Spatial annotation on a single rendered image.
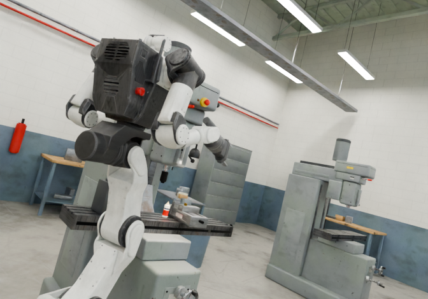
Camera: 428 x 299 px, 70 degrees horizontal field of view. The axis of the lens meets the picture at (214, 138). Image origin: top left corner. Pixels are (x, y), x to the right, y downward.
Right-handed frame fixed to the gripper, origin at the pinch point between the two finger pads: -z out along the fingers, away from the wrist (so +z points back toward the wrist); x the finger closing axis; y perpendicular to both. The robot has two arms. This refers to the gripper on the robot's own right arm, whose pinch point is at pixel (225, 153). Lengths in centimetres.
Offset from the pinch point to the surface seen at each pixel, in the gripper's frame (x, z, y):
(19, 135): 48, -130, 450
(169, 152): 5, -20, 52
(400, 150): 287, -616, -95
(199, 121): 32, -26, 41
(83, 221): -50, 10, 68
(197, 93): 41, -6, 35
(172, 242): -47, -37, 40
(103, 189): -31, 3, 70
